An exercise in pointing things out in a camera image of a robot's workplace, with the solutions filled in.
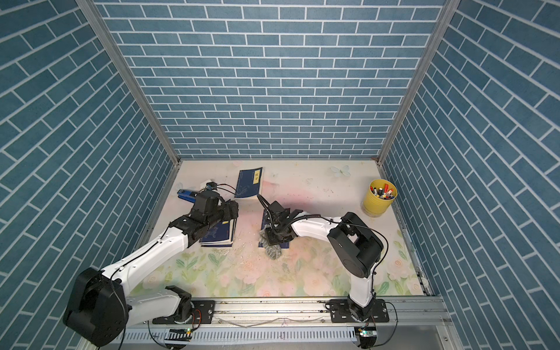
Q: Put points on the blue black stapler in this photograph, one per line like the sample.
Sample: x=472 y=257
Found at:
x=187 y=195

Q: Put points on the yellow pen cup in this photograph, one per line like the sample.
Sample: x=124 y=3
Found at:
x=375 y=207

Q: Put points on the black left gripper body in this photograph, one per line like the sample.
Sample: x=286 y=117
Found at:
x=222 y=213

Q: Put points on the grey striped cloth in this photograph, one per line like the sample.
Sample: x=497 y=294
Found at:
x=272 y=251

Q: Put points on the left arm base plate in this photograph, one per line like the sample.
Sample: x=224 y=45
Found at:
x=197 y=311

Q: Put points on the blue book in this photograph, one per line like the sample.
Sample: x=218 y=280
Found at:
x=265 y=222
x=249 y=183
x=220 y=236

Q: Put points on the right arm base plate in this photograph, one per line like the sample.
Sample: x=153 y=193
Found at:
x=346 y=311

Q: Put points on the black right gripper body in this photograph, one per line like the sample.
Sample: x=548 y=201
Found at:
x=275 y=235

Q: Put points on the pens in cup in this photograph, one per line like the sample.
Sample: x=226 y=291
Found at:
x=385 y=192

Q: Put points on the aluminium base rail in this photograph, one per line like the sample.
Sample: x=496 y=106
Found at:
x=248 y=313

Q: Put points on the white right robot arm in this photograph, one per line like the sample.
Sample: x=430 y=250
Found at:
x=356 y=245

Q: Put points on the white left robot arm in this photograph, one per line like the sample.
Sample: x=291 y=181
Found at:
x=100 y=307

